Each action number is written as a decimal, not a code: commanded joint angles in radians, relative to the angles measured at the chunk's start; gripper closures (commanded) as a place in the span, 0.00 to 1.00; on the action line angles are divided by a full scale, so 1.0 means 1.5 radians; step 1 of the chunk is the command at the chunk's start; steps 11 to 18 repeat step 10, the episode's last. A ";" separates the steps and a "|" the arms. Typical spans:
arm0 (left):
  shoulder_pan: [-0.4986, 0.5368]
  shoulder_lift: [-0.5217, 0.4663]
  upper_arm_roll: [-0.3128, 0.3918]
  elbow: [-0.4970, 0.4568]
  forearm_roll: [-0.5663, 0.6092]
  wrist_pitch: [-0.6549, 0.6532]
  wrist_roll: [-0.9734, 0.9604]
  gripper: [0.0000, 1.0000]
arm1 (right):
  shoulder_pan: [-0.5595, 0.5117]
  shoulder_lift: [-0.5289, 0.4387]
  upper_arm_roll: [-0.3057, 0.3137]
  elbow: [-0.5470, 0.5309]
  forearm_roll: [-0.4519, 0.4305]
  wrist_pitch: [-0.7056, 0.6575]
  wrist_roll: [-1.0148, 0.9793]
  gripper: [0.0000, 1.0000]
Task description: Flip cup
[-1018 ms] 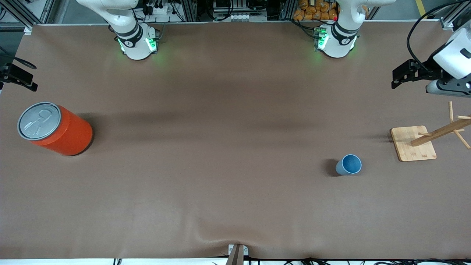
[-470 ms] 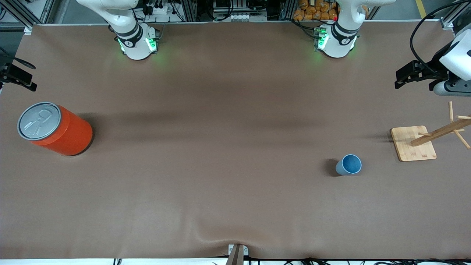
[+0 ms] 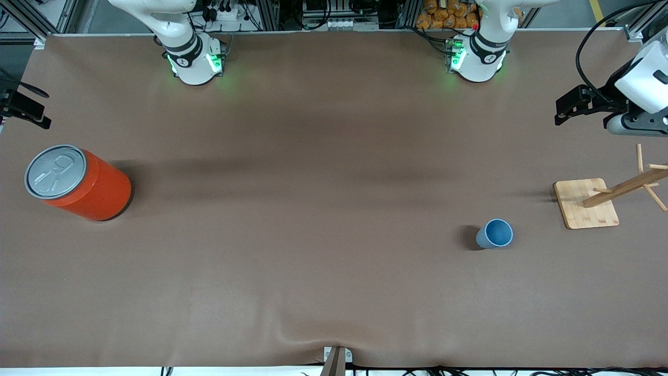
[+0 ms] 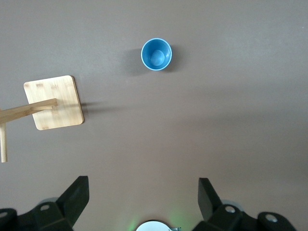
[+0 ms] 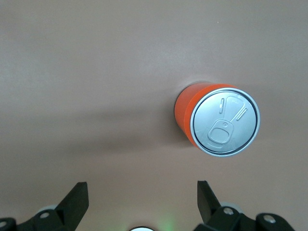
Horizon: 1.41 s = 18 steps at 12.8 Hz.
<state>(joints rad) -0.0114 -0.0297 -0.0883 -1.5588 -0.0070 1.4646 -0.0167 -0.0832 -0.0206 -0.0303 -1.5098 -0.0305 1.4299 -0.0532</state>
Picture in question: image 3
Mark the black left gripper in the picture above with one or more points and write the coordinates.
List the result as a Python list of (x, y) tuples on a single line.
[(607, 96)]

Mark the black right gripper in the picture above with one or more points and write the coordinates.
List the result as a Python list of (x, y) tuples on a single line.
[(11, 103)]

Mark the light blue plastic cup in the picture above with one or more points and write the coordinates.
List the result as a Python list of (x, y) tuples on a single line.
[(496, 234)]

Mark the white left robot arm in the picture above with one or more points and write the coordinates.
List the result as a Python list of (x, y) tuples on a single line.
[(480, 57)]

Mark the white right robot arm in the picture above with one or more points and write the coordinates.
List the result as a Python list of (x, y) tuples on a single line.
[(190, 57)]

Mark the wooden cup rack stand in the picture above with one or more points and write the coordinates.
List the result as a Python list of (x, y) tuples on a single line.
[(587, 206)]

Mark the orange can with grey lid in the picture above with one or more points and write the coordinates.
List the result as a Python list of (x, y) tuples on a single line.
[(99, 190)]

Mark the bag of orange snacks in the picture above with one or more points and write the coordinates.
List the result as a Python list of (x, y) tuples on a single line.
[(443, 14)]

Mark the white strip with black plugs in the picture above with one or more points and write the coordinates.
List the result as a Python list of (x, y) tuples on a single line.
[(227, 11)]

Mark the white power strip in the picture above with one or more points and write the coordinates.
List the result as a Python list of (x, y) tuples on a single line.
[(347, 24)]

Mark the brown table cover mat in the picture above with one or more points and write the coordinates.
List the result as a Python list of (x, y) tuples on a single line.
[(334, 292)]

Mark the aluminium frame post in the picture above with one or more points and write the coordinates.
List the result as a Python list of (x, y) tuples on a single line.
[(639, 26), (36, 18)]

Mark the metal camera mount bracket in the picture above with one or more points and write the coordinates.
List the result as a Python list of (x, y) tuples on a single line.
[(336, 361)]

